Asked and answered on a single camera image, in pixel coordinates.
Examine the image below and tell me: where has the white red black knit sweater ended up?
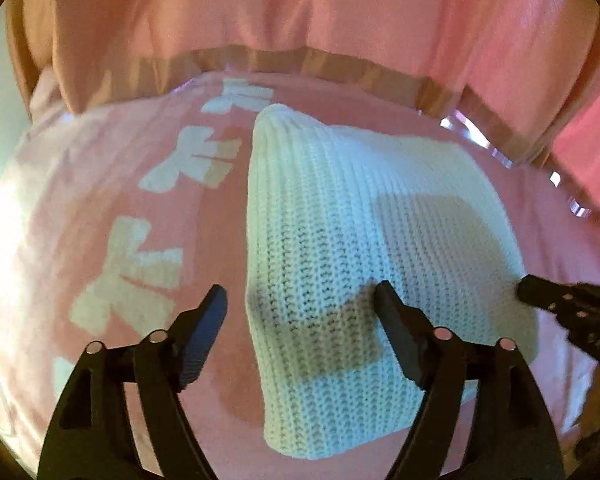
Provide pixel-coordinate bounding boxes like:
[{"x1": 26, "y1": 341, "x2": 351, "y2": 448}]
[{"x1": 245, "y1": 104, "x2": 539, "y2": 460}]

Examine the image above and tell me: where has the pink bow pattern blanket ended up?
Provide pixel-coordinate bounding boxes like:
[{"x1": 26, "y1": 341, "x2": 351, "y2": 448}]
[{"x1": 0, "y1": 74, "x2": 600, "y2": 479}]

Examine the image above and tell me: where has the pink curtain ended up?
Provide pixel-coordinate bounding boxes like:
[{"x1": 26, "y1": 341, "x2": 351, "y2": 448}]
[{"x1": 6, "y1": 0, "x2": 600, "y2": 215}]

